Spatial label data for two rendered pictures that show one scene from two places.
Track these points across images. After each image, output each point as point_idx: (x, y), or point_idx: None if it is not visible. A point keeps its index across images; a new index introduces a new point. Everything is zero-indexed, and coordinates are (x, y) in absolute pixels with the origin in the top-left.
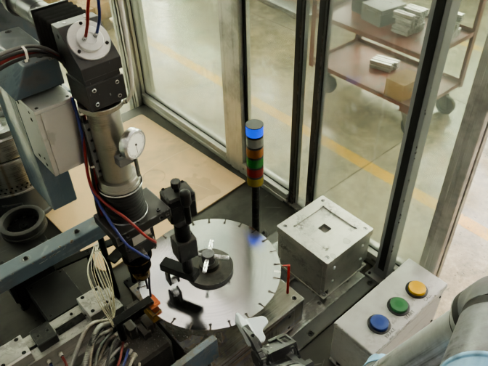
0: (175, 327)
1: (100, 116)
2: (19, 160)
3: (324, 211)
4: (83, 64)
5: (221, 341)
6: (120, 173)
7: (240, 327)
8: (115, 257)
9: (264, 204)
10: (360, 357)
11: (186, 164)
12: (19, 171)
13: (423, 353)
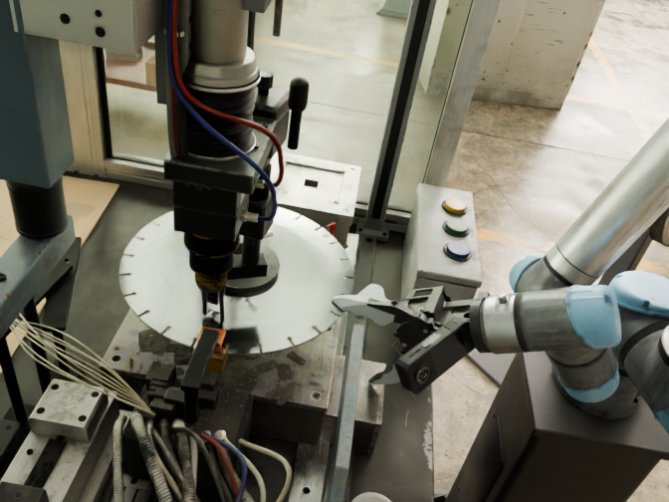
0: (227, 377)
1: None
2: None
3: (293, 166)
4: None
5: (304, 361)
6: (245, 36)
7: (358, 309)
8: (58, 320)
9: (171, 203)
10: (458, 298)
11: (0, 189)
12: None
13: (653, 187)
